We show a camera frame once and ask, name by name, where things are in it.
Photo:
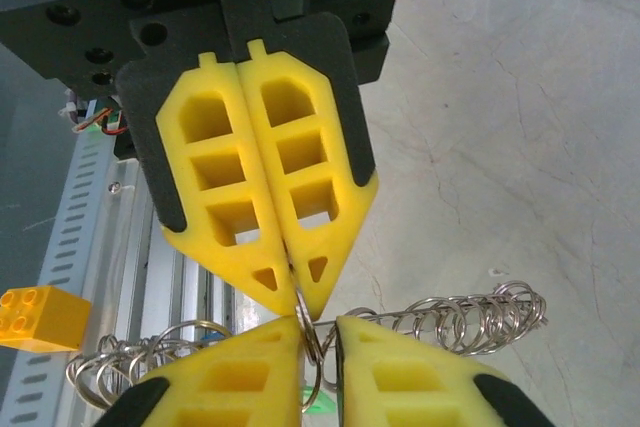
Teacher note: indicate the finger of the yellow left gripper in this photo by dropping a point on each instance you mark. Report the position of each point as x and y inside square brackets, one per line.
[175, 182]
[330, 167]

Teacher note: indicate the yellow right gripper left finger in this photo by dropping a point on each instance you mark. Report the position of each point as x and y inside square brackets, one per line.
[225, 387]

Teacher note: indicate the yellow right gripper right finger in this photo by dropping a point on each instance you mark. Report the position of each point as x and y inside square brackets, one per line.
[415, 387]

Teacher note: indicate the blue key tag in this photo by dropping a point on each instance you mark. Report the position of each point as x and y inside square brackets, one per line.
[212, 334]

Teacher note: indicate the green key tag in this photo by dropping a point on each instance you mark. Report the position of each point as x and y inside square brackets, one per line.
[322, 408]

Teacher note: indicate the yellow toy brick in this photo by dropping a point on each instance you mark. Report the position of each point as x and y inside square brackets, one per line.
[40, 317]

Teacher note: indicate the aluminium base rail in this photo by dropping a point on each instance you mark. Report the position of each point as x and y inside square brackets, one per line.
[160, 287]

